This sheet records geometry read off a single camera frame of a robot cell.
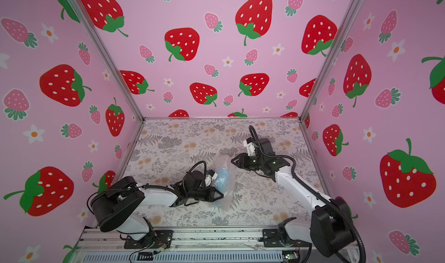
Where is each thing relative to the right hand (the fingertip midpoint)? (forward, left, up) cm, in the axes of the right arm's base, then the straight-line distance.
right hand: (231, 163), depth 79 cm
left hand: (-11, +3, -14) cm, 18 cm away
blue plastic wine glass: (-5, +4, -9) cm, 11 cm away
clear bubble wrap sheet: (-14, +2, -14) cm, 19 cm away
